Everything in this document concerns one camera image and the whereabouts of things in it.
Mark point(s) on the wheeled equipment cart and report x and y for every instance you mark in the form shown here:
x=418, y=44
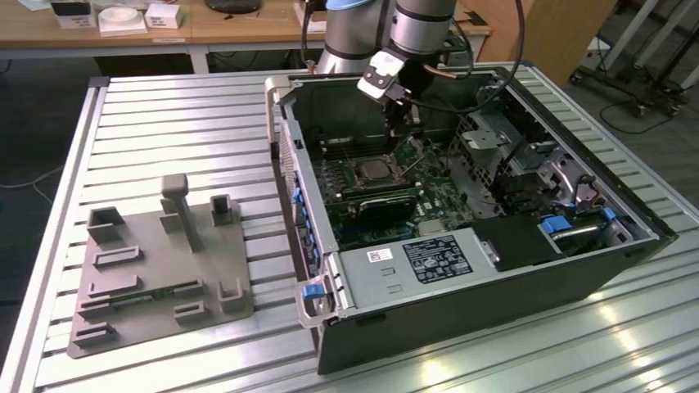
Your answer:
x=616, y=88

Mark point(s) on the green motherboard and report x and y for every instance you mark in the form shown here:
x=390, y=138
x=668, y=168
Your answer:
x=436, y=192

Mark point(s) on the green RAM stick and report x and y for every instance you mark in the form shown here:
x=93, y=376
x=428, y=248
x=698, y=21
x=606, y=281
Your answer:
x=147, y=295

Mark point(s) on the plain white box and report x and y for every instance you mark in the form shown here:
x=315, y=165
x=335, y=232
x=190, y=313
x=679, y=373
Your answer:
x=164, y=18

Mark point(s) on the blue card retention clip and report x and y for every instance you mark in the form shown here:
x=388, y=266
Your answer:
x=298, y=194

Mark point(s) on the copper curved tube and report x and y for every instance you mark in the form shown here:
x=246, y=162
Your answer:
x=439, y=74

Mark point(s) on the silver chipset heat sink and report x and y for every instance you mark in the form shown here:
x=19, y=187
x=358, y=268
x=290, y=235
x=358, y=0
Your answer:
x=436, y=228

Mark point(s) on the wooden desk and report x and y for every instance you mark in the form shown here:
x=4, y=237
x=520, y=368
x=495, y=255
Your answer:
x=32, y=34
x=246, y=28

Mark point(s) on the RAM slot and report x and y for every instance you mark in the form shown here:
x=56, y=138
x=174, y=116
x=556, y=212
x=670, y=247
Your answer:
x=355, y=140
x=358, y=148
x=356, y=144
x=359, y=152

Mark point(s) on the blue plastic latch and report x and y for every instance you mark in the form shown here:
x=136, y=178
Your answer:
x=607, y=215

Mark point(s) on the black graphics card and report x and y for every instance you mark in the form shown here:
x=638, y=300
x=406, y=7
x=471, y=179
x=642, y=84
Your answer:
x=384, y=217

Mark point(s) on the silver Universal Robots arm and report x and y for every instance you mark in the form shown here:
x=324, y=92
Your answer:
x=420, y=28

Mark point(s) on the black open PC case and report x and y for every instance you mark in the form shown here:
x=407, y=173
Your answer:
x=491, y=327

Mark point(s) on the grey metal disk bay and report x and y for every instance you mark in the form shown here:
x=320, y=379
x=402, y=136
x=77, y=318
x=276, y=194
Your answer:
x=480, y=139

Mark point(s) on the hard disk in blue carrier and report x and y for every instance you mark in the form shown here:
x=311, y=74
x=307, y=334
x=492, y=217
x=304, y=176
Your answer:
x=554, y=227

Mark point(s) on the white box with black label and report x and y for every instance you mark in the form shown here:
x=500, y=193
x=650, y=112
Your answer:
x=73, y=20

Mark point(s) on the CPU socket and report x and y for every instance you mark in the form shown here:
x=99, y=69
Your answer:
x=382, y=182

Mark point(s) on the grey plastic parts rack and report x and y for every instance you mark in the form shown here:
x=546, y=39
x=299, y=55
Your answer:
x=164, y=262

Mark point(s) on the brown wooden panel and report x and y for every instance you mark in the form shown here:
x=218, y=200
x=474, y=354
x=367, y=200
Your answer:
x=551, y=41

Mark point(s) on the silver power supply unit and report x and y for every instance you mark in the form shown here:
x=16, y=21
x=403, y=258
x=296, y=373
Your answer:
x=376, y=282

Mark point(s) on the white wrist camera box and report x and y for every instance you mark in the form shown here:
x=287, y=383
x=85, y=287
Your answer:
x=380, y=75

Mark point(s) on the black round object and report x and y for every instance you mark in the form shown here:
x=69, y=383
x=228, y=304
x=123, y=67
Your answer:
x=232, y=5

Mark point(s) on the black plastic shroud box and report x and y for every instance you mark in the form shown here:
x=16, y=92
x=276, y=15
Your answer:
x=519, y=245

